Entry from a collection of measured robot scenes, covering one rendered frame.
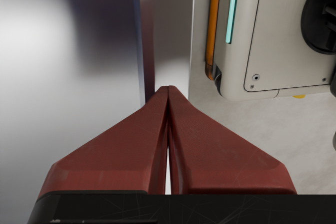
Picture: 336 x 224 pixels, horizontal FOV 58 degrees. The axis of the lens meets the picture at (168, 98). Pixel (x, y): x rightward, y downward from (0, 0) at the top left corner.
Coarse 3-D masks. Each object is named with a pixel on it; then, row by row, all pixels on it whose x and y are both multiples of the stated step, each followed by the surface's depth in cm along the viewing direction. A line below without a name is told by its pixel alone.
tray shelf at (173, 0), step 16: (160, 0) 13; (176, 0) 13; (192, 0) 13; (160, 16) 14; (176, 16) 14; (192, 16) 14; (160, 32) 14; (176, 32) 14; (160, 48) 14; (176, 48) 15; (160, 64) 15; (176, 64) 15; (160, 80) 16; (176, 80) 16
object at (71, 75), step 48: (0, 0) 12; (48, 0) 12; (96, 0) 12; (144, 0) 10; (0, 48) 13; (48, 48) 13; (96, 48) 14; (144, 48) 10; (0, 96) 14; (48, 96) 15; (96, 96) 15; (144, 96) 12; (0, 144) 16; (48, 144) 16; (0, 192) 18
